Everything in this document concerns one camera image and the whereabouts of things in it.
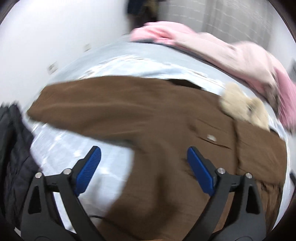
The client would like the brown coat with fur collar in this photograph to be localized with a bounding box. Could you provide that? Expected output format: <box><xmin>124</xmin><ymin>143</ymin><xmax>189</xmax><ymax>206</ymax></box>
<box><xmin>28</xmin><ymin>76</ymin><xmax>287</xmax><ymax>240</ymax></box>

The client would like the white wall socket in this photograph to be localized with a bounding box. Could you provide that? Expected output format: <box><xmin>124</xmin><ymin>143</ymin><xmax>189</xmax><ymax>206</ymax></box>
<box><xmin>47</xmin><ymin>62</ymin><xmax>58</xmax><ymax>75</ymax></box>

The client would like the black quilted jacket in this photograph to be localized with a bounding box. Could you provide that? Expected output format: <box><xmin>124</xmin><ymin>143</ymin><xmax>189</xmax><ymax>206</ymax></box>
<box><xmin>0</xmin><ymin>102</ymin><xmax>61</xmax><ymax>241</ymax></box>

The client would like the pink beige duvet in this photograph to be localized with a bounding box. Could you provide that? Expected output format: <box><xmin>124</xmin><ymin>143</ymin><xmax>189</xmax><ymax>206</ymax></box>
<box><xmin>130</xmin><ymin>21</ymin><xmax>278</xmax><ymax>104</ymax></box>

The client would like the pink pillow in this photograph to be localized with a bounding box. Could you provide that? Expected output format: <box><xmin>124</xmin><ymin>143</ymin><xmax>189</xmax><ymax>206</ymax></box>
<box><xmin>274</xmin><ymin>63</ymin><xmax>296</xmax><ymax>133</ymax></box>

